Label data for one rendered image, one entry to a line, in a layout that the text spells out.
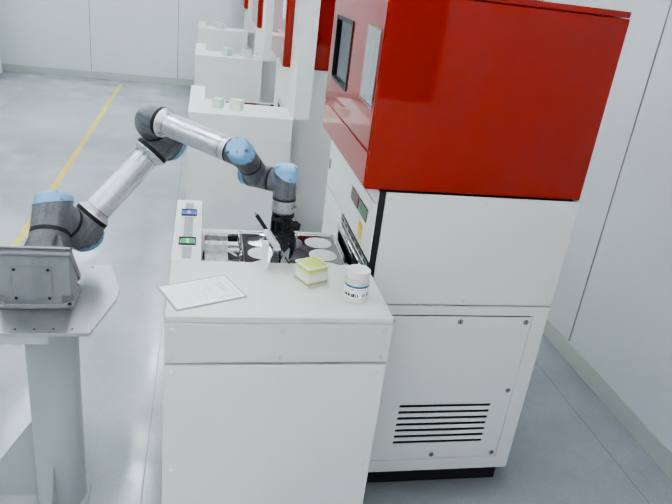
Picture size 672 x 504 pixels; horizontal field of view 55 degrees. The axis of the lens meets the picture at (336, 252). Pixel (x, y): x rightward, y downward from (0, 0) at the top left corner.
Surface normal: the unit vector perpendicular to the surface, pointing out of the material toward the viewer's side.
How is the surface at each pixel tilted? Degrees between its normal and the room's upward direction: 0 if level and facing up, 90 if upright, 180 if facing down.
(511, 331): 90
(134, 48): 90
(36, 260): 90
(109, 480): 0
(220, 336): 90
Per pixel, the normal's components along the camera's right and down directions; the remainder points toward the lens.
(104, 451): 0.11, -0.91
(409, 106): 0.18, 0.41
